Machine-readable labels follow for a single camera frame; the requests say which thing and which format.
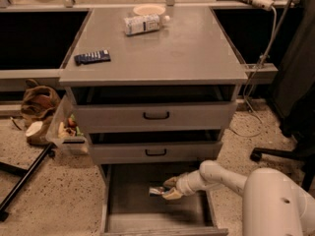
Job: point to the grey drawer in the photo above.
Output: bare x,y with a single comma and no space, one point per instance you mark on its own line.
160,146
130,210
154,116

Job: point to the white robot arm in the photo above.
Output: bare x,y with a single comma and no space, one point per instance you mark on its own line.
272,204

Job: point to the beige round plate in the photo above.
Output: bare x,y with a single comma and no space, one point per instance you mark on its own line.
146,9

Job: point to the grey bottom drawer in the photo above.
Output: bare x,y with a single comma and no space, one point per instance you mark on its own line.
130,210

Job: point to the clear plastic bin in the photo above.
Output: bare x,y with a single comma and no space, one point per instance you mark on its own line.
64,132

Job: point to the black office chair base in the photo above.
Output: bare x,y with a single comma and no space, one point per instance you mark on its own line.
304,151

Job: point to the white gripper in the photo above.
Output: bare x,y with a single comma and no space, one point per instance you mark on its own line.
184,185

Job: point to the brown paper bag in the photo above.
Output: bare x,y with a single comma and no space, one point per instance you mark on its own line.
37,109

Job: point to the dark blue snack bar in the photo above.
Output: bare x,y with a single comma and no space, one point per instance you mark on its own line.
92,57

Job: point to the silver blue redbull can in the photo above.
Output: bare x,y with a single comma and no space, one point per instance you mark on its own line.
158,191

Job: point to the white plastic bottle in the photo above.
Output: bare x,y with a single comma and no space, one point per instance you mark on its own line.
145,23

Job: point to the grey drawer cabinet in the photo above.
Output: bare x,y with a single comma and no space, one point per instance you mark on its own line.
187,60

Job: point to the black metal floor stand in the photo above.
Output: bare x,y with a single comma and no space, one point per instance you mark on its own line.
24,175

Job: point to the grey middle drawer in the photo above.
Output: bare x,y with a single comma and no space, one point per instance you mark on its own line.
160,146

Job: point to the grey top drawer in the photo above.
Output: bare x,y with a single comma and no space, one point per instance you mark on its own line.
154,116

